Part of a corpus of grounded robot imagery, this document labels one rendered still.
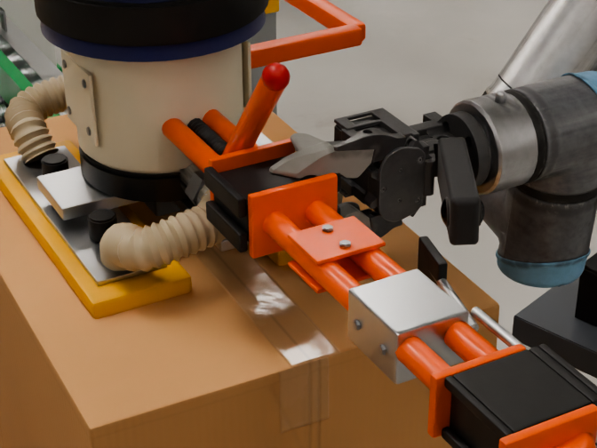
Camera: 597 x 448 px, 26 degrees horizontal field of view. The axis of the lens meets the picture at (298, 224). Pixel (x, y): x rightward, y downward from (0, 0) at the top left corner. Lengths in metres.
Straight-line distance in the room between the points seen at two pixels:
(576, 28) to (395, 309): 0.51
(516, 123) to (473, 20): 3.65
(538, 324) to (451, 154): 0.67
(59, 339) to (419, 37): 3.57
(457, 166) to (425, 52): 3.41
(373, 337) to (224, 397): 0.21
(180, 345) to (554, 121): 0.40
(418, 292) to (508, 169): 0.26
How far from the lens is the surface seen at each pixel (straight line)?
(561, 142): 1.21
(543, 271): 1.31
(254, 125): 1.10
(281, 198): 1.07
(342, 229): 1.04
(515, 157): 1.18
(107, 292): 1.20
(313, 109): 4.09
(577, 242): 1.30
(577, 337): 1.76
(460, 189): 1.09
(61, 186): 1.33
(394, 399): 1.20
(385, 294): 0.95
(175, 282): 1.21
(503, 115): 1.19
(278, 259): 1.26
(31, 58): 3.00
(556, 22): 1.37
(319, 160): 1.08
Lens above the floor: 1.74
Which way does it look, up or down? 30 degrees down
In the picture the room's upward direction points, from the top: straight up
